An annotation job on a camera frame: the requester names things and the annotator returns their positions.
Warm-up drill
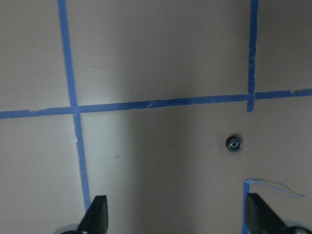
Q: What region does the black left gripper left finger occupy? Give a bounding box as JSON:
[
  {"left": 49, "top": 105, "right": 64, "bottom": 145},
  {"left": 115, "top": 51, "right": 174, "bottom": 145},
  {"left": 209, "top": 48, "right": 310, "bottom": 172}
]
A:
[{"left": 77, "top": 195, "right": 109, "bottom": 234}]

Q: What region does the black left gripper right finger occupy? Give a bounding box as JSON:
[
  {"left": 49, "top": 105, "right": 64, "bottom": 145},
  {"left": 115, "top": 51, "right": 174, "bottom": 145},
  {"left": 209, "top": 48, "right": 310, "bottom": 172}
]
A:
[{"left": 245, "top": 193, "right": 288, "bottom": 234}]

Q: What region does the black bearing gear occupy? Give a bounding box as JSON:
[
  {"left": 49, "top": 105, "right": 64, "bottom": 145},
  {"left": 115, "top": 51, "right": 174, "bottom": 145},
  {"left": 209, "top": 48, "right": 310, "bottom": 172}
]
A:
[{"left": 225, "top": 136, "right": 243, "bottom": 153}]

